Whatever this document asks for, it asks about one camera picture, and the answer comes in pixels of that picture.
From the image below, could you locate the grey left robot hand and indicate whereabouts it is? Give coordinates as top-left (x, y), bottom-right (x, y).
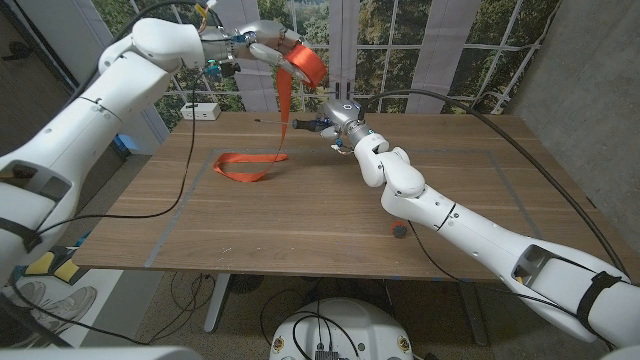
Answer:
top-left (232, 19), bottom-right (321, 84)

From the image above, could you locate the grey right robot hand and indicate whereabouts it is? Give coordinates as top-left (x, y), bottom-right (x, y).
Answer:
top-left (319, 98), bottom-right (374, 149)

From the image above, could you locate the orange ribbon roll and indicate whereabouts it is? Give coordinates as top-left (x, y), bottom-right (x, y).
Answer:
top-left (212, 43), bottom-right (329, 184)

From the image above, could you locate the blue grey handled screwdriver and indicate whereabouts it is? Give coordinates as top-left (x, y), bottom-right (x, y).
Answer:
top-left (253, 117), bottom-right (331, 134)

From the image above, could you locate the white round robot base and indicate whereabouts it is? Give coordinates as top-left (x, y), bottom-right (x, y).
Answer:
top-left (268, 297), bottom-right (415, 360)

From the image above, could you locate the white power strip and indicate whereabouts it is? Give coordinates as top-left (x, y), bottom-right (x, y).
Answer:
top-left (179, 102), bottom-right (222, 121)

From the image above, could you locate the printed window backdrop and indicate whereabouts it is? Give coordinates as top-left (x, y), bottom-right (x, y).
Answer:
top-left (89, 0), bottom-right (561, 129)

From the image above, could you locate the blue floor object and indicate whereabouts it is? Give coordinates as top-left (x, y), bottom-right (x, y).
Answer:
top-left (114, 133), bottom-right (140, 152)

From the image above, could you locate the black ribbed round object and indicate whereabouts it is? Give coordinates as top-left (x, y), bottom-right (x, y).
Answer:
top-left (228, 273), bottom-right (265, 295)

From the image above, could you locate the white table leg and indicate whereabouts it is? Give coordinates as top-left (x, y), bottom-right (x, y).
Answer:
top-left (203, 273), bottom-right (231, 334)

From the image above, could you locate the grey table leg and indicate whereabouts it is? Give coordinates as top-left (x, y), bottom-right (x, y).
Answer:
top-left (457, 279), bottom-right (489, 347)

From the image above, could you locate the white floor mat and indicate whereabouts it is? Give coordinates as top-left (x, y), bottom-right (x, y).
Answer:
top-left (0, 269), bottom-right (126, 347)

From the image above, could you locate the yellow black foam pad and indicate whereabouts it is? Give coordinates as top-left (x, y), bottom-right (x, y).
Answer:
top-left (24, 247), bottom-right (90, 284)

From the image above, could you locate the grey sneaker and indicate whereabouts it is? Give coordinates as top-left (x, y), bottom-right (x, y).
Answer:
top-left (14, 285), bottom-right (99, 347)

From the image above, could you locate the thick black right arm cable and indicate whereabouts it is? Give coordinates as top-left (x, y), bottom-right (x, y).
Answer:
top-left (357, 88), bottom-right (629, 276)

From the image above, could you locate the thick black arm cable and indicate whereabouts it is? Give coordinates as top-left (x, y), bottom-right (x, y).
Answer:
top-left (64, 0), bottom-right (224, 109)
top-left (357, 88), bottom-right (629, 276)

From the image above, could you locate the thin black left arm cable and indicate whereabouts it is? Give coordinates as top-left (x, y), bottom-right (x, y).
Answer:
top-left (9, 72), bottom-right (201, 347)

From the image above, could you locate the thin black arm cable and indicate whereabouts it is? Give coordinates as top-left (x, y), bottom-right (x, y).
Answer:
top-left (9, 72), bottom-right (201, 347)
top-left (407, 219), bottom-right (616, 351)

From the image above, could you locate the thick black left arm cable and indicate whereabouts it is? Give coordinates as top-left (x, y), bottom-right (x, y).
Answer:
top-left (64, 0), bottom-right (224, 109)

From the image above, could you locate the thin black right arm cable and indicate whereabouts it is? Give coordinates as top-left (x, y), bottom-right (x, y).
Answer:
top-left (407, 219), bottom-right (616, 351)

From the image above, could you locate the black base cable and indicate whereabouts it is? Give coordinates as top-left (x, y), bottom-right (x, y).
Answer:
top-left (259, 288), bottom-right (362, 360)

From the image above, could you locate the black floor cable loop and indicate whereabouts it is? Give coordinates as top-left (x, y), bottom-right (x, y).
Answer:
top-left (144, 272), bottom-right (217, 346)

